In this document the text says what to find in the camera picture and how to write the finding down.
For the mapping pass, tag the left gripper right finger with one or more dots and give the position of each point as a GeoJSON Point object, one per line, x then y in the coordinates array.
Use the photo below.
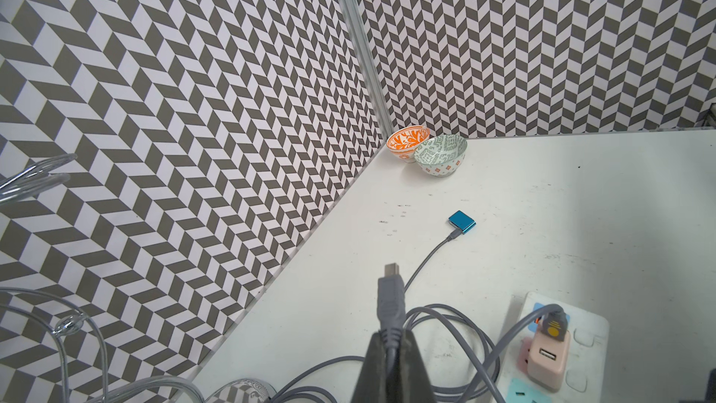
{"type": "Point", "coordinates": [413, 381]}

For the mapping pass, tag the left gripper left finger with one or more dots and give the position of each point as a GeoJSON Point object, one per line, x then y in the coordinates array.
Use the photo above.
{"type": "Point", "coordinates": [371, 385]}

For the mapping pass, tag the pink charger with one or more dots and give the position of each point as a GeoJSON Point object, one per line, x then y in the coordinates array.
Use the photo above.
{"type": "Point", "coordinates": [547, 360]}

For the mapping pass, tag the teal mp3 player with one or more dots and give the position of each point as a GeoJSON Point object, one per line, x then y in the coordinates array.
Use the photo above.
{"type": "Point", "coordinates": [460, 221]}

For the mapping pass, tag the white colourful power strip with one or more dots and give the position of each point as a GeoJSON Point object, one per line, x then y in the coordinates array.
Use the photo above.
{"type": "Point", "coordinates": [584, 376]}

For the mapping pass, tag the green patterned bowl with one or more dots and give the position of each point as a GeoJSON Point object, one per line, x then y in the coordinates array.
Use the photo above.
{"type": "Point", "coordinates": [441, 155]}

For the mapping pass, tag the orange patterned bowl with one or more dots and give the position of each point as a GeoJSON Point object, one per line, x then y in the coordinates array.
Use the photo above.
{"type": "Point", "coordinates": [404, 142]}

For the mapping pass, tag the chrome wire cup stand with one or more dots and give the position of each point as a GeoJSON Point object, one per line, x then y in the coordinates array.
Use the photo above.
{"type": "Point", "coordinates": [108, 301]}

